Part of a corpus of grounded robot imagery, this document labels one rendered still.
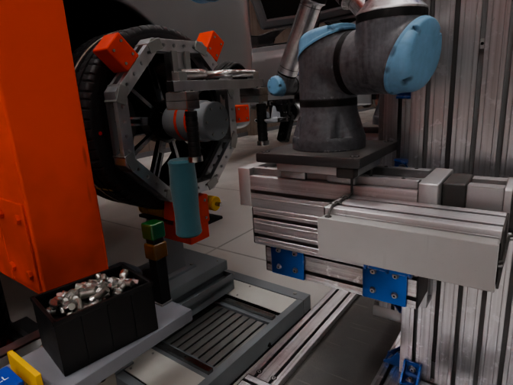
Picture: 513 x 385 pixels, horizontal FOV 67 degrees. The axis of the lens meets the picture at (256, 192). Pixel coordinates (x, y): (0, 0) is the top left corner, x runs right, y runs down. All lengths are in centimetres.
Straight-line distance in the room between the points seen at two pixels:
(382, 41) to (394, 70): 5
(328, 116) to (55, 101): 58
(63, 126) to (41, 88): 9
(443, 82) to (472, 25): 11
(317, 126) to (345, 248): 25
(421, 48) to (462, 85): 21
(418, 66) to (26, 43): 74
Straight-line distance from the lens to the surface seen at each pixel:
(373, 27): 70
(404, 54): 67
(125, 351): 88
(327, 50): 76
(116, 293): 86
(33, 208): 94
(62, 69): 97
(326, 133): 76
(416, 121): 90
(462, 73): 88
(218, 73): 134
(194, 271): 167
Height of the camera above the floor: 94
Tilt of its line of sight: 15 degrees down
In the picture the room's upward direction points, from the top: 3 degrees counter-clockwise
